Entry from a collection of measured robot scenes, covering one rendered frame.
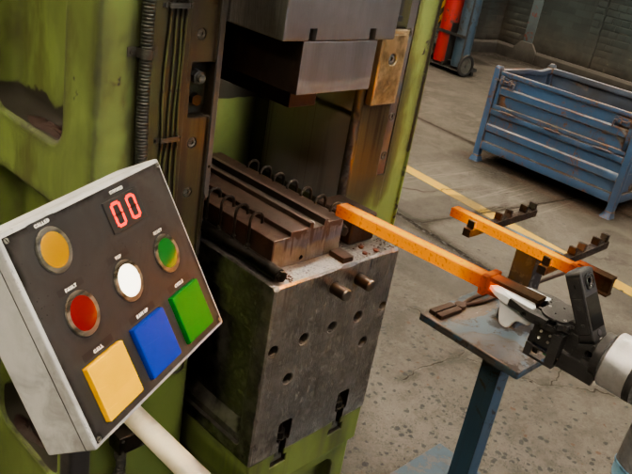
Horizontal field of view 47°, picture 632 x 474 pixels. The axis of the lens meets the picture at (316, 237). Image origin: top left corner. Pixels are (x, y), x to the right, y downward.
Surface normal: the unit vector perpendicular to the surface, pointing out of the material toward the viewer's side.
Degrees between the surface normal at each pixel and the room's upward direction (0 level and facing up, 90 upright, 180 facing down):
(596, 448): 0
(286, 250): 90
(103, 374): 60
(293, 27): 90
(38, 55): 89
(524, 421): 0
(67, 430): 90
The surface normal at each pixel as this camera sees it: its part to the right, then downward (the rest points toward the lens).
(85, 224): 0.88, -0.21
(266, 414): 0.70, 0.40
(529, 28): -0.81, 0.13
